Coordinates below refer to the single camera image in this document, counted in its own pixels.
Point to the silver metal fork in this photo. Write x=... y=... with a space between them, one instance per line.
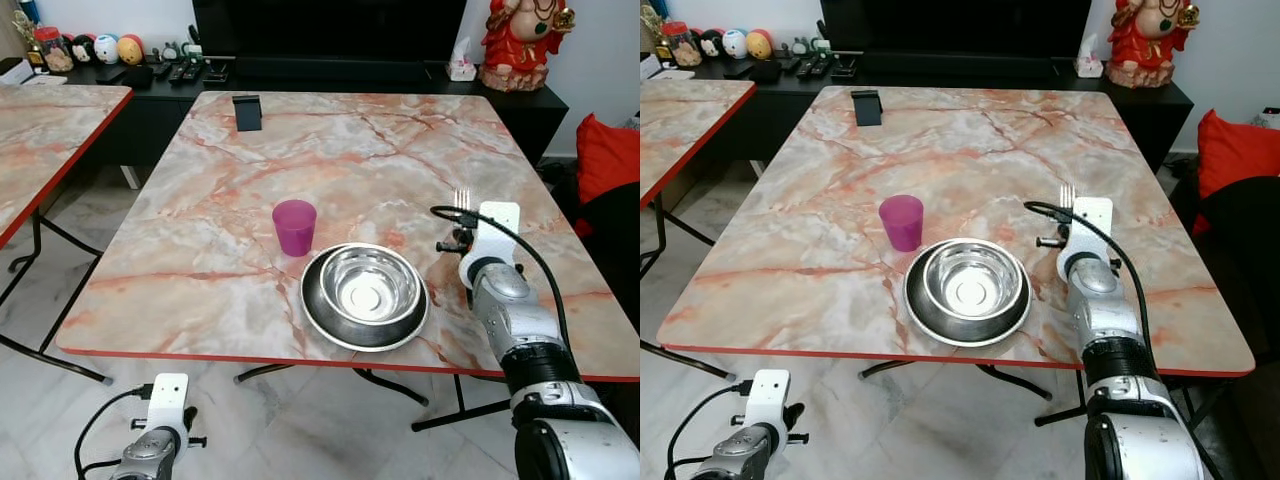
x=1067 y=196
x=461 y=200

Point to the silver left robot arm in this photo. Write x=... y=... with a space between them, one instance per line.
x=145 y=460
x=735 y=460

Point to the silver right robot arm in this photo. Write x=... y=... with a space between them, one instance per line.
x=1110 y=310
x=520 y=320

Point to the stainless steel bowl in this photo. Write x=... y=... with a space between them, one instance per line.
x=365 y=296
x=968 y=292

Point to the marble pattern folding table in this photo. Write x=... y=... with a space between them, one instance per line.
x=400 y=150
x=40 y=130
x=690 y=120
x=1000 y=140

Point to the black television console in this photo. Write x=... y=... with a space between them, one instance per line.
x=520 y=115
x=1150 y=115

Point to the purple plastic cup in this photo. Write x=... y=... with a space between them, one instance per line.
x=902 y=225
x=294 y=230

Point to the red cushion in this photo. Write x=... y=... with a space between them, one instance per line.
x=1240 y=155
x=608 y=155

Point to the white tissue box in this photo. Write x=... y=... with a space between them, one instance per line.
x=462 y=68
x=1089 y=64

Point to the black chair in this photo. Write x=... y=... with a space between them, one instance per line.
x=1245 y=260

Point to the red laughing buddha statue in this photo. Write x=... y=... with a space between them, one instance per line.
x=520 y=45
x=1145 y=42

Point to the black phone stand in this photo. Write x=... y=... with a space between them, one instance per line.
x=866 y=107
x=247 y=112

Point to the black flat television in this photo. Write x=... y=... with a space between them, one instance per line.
x=950 y=22
x=320 y=25

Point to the red lidded jar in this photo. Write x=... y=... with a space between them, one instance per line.
x=680 y=45
x=52 y=50

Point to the black and white ball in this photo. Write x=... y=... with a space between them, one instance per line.
x=711 y=44
x=82 y=49

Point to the black pouch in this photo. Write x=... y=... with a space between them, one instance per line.
x=765 y=72
x=136 y=77

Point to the white and blue ball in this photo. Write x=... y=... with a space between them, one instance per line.
x=735 y=43
x=106 y=48

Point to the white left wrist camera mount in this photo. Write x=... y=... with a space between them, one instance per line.
x=767 y=395
x=167 y=400

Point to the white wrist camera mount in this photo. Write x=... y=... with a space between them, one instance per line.
x=767 y=395
x=1090 y=220
x=167 y=400
x=497 y=225

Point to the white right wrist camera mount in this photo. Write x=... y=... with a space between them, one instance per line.
x=1090 y=220
x=497 y=225

